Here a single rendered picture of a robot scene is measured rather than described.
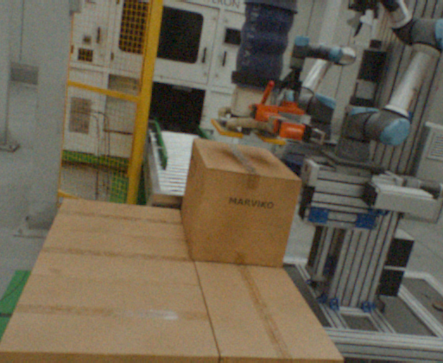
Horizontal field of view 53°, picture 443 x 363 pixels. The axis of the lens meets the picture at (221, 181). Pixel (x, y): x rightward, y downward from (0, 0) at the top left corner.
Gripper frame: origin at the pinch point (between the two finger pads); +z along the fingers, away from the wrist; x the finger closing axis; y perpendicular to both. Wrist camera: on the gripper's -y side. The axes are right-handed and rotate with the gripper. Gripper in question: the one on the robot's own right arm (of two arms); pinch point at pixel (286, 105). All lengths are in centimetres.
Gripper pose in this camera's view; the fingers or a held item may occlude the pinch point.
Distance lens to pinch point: 239.5
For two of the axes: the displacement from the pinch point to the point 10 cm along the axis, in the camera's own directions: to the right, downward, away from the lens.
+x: 9.7, 1.3, 2.0
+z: -1.8, 9.5, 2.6
